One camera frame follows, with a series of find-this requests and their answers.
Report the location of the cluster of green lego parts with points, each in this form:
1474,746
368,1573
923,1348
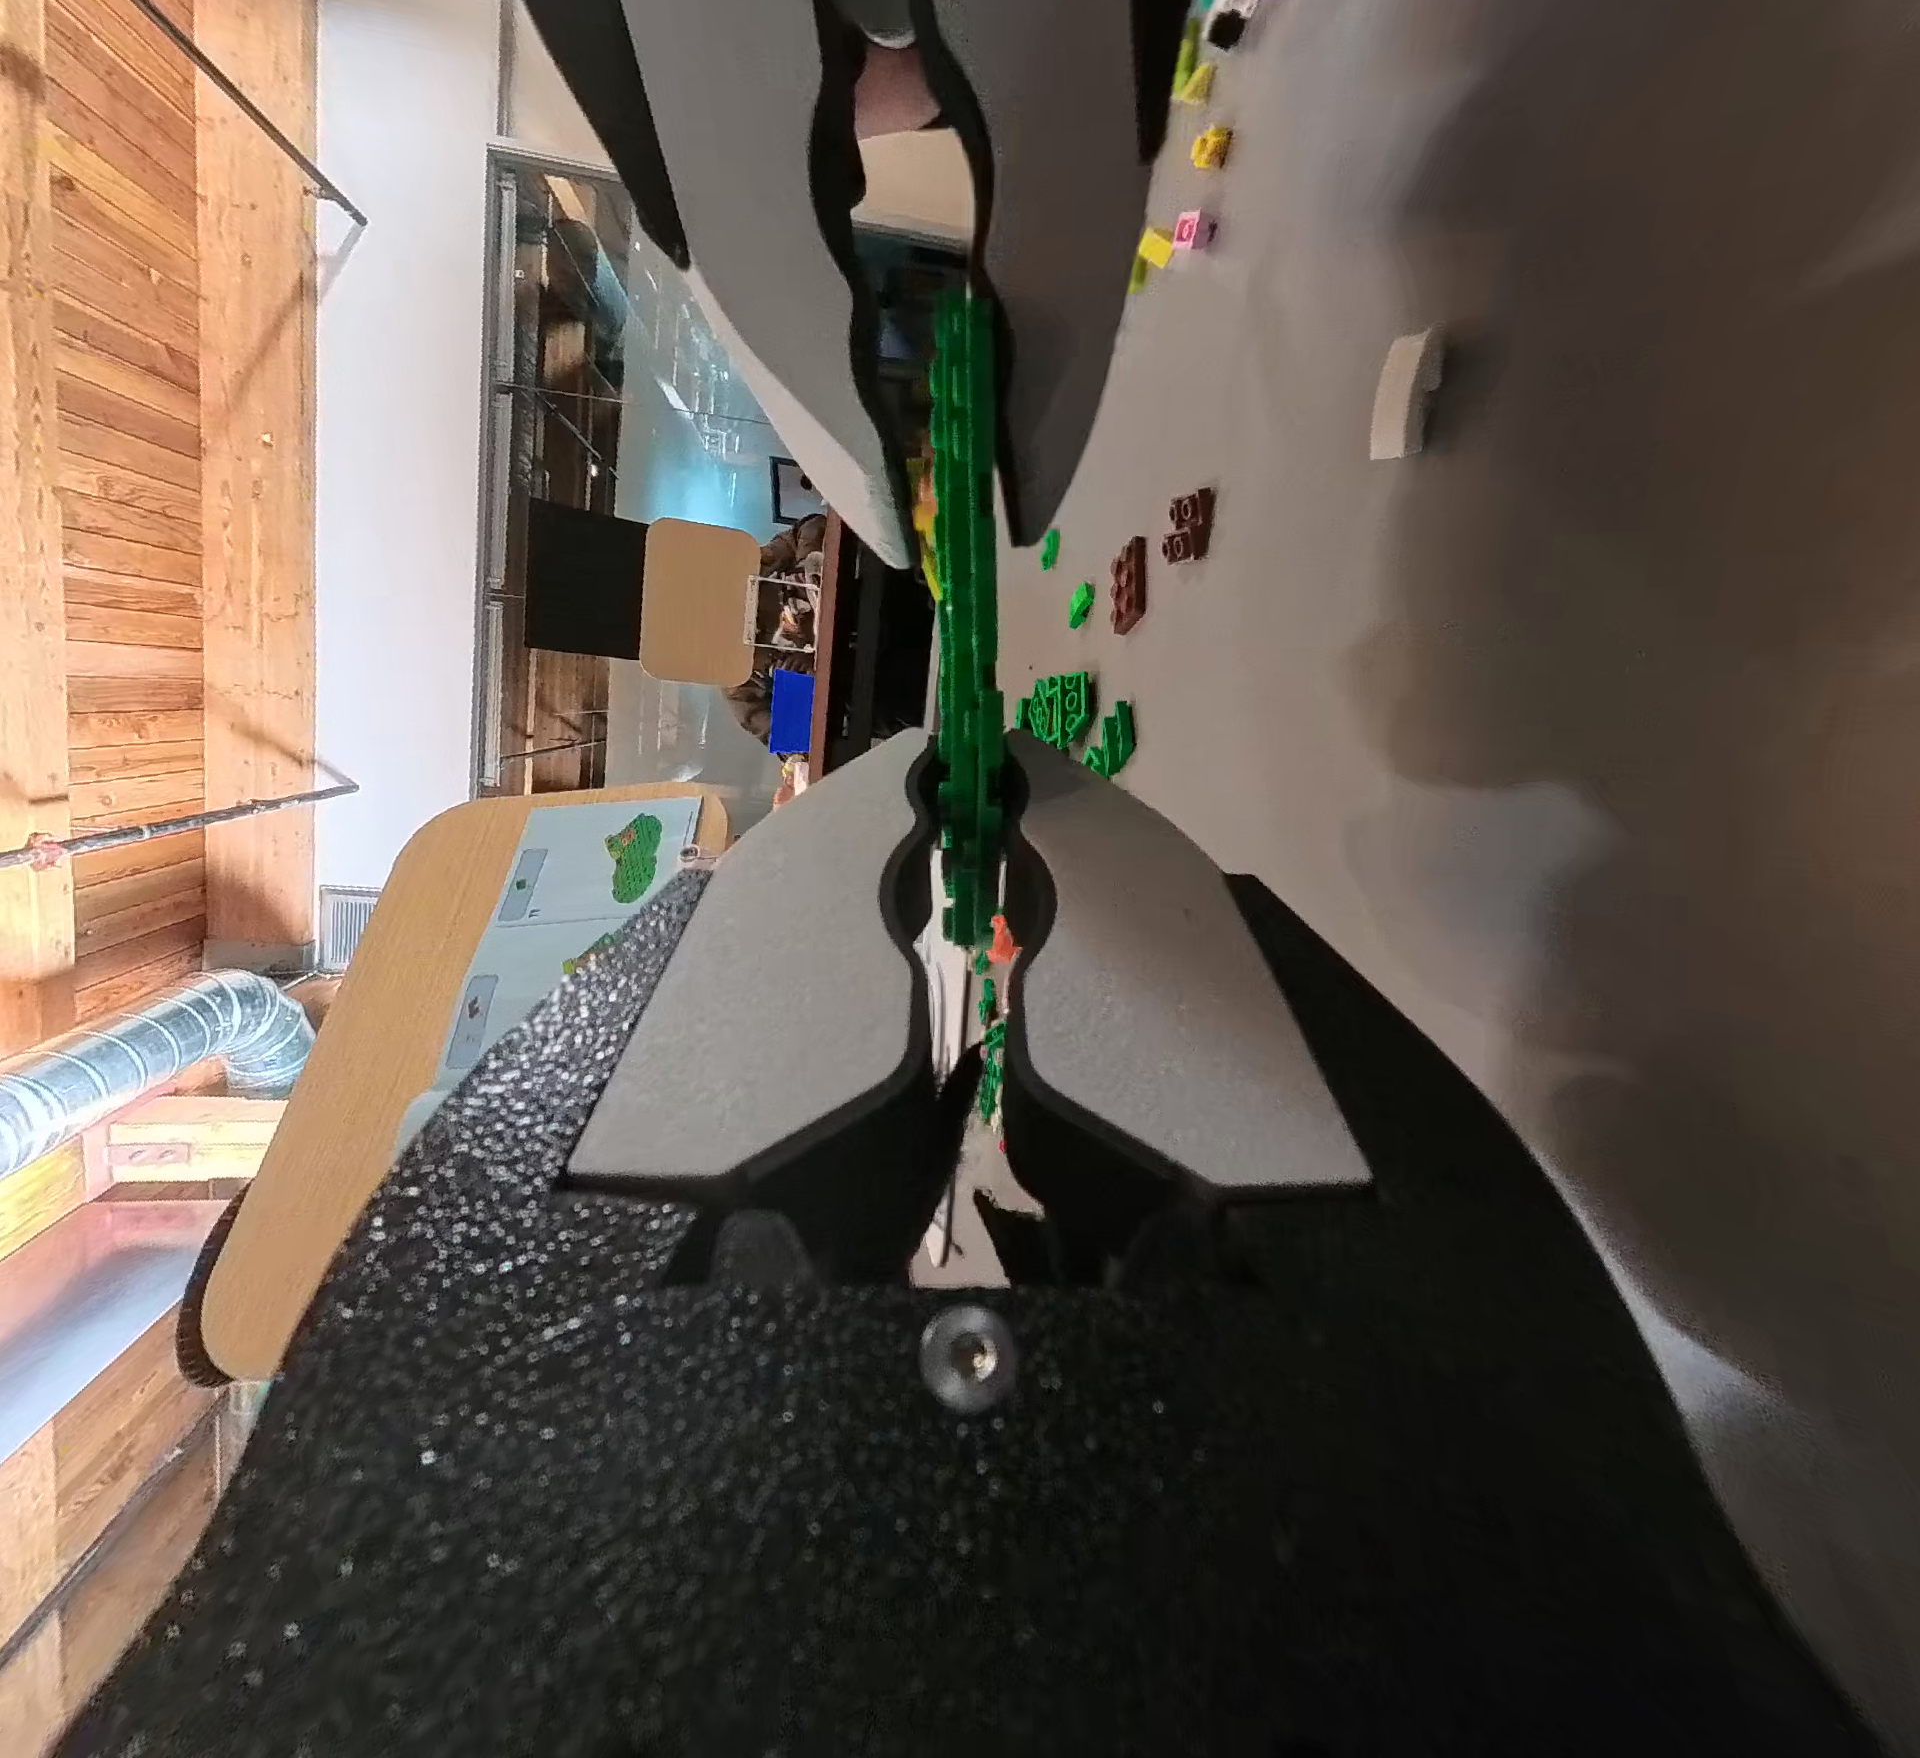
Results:
1076,715

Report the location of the small colourful lego pieces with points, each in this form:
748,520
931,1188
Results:
1211,145

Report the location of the person's right hand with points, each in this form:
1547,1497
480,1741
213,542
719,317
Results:
892,94

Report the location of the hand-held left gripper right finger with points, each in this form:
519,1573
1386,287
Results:
1186,1039

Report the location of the reddish brown lego plate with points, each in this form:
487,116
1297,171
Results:
1131,583

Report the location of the cardboard sheet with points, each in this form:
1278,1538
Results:
701,603

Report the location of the large silver ventilation duct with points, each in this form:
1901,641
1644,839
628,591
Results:
153,1064

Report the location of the blue storage crate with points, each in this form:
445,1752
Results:
790,712

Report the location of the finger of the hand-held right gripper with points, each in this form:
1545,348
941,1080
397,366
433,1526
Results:
751,171
1052,139

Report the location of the brown lego brick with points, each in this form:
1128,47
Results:
1193,526

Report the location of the black screen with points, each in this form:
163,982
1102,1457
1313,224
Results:
571,580

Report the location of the green lego plate assembly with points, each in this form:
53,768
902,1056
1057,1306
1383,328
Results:
961,589

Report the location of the instruction book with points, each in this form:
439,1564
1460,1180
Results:
393,1039

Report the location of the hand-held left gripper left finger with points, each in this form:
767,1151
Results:
736,1039

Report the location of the tan curved lego piece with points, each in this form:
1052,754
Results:
1404,397

